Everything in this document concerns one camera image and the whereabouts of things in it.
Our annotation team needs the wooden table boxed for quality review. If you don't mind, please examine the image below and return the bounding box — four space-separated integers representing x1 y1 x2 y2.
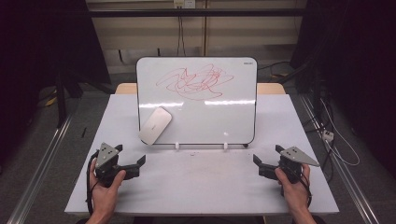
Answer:
114 82 287 95

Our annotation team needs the black metal stand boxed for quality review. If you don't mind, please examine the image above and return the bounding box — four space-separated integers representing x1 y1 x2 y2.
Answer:
54 71 84 129

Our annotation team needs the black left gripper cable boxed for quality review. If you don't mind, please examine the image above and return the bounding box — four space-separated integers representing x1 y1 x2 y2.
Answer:
85 150 101 217

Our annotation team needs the aluminium floor rail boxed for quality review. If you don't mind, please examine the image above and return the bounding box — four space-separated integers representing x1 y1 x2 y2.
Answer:
299 93 380 224
7 113 75 224

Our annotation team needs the white whiteboard with black rim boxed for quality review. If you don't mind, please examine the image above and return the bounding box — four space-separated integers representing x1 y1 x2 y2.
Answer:
135 56 259 147

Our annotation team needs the person's dark clothing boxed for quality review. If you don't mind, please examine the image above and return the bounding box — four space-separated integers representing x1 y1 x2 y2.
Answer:
76 216 327 224

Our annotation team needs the white cable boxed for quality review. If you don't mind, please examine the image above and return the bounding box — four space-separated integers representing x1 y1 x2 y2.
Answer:
319 98 361 167

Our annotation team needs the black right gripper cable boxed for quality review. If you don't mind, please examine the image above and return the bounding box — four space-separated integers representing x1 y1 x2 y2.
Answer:
298 172 313 209

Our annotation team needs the person's left hand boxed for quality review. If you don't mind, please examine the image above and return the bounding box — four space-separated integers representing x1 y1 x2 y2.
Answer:
89 158 127 218

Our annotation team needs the white power strip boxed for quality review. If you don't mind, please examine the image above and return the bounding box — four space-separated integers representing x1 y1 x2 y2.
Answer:
321 129 335 143

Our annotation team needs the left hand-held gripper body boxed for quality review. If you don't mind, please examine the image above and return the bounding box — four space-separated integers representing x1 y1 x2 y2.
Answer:
94 142 126 189

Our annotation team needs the person's right hand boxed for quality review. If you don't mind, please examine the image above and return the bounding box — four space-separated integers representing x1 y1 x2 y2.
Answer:
274 163 313 217

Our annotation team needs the black floor cable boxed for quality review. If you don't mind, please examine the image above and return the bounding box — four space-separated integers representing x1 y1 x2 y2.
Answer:
257 61 292 79

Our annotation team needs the white whiteboard eraser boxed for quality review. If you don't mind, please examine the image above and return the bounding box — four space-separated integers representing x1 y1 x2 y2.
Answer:
138 106 173 147

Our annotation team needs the black curtain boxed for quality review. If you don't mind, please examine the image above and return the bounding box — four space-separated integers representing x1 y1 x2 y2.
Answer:
0 0 112 162
289 0 396 180

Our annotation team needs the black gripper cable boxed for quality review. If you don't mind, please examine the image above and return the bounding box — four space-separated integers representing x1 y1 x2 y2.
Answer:
85 150 101 217
298 172 313 209

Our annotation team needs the black hanging wall cable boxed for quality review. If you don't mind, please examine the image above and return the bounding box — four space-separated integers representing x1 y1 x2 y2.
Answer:
176 15 185 58

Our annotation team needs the black horizontal bar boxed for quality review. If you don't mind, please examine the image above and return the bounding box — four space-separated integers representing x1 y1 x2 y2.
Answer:
88 7 308 19

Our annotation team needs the white wall socket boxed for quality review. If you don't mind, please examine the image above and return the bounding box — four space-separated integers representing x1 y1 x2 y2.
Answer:
173 0 197 9

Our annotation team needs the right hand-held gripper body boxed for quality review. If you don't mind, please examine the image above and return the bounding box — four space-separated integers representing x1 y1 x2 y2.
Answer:
277 146 321 185

